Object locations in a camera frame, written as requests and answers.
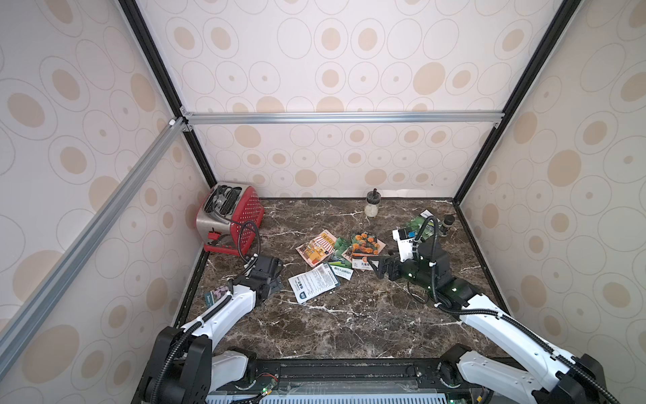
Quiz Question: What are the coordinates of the horizontal aluminium frame bar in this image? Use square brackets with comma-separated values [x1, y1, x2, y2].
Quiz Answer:
[185, 110, 505, 126]

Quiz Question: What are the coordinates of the purple flower seed packet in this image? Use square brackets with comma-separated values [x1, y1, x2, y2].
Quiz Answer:
[204, 286, 229, 308]
[289, 264, 341, 304]

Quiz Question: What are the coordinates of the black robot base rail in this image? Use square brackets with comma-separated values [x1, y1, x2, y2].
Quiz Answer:
[130, 357, 566, 404]

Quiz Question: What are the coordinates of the pink sunflower shop seed packet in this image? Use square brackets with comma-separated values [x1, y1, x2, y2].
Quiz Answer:
[296, 230, 337, 269]

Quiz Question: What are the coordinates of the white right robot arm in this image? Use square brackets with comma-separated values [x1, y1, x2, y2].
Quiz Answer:
[368, 252, 617, 403]

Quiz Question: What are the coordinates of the left aluminium frame bar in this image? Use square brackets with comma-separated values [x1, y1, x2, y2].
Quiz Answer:
[1, 117, 187, 378]

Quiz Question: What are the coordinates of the green vegetable seed packet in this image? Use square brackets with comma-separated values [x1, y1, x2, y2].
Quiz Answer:
[406, 210, 435, 242]

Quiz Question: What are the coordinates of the orange marigold seed packet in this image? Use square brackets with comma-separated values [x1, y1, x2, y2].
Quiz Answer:
[347, 232, 386, 270]

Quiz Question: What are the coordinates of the small dark jar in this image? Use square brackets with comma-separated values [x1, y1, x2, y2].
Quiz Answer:
[439, 215, 455, 237]

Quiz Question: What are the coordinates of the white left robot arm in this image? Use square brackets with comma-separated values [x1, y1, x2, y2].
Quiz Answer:
[132, 254, 284, 403]

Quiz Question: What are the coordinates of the small glass bottle black cap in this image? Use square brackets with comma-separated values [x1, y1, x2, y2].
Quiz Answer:
[364, 189, 382, 218]

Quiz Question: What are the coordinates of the red polka-dot toaster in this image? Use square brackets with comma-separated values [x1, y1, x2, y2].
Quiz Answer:
[195, 182, 264, 257]

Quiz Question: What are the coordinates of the green gourd seed packet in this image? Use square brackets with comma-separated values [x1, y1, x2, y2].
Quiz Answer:
[327, 237, 353, 280]

